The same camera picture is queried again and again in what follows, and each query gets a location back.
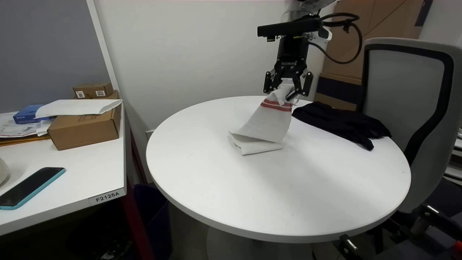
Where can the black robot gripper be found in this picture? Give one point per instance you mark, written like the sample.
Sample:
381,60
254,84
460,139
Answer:
291,60

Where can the white towel with red stripes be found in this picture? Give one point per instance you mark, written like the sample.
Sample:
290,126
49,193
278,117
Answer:
267,125

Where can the black crumpled cloth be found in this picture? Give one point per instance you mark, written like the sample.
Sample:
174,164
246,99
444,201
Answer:
336,123

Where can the tall brown cardboard sheet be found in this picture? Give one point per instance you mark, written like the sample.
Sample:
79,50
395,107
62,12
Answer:
384,24

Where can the grey mesh office chair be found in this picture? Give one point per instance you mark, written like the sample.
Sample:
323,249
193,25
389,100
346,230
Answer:
404,91

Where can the small labelled cardboard box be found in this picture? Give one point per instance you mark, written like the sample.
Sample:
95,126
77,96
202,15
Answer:
93,90

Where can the dark red bar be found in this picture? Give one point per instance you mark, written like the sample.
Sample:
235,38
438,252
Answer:
137,232

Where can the brown cardboard box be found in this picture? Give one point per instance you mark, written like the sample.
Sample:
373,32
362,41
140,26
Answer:
80,130

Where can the white paper envelope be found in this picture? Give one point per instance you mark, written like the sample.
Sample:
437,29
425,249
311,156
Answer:
76,107

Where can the white office desk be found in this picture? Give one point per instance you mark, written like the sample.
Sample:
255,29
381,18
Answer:
86,168

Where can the grey-blue desk partition panel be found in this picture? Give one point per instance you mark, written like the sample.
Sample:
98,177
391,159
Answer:
47,48

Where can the blue flat packet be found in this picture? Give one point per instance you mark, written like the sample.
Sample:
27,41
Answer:
26,115

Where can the pile of printed papers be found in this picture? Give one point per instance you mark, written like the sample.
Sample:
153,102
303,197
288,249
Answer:
18,129

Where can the smartphone in teal case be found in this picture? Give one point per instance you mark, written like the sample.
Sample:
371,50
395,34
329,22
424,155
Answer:
28,188

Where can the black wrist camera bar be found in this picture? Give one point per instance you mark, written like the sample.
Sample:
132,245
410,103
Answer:
288,28

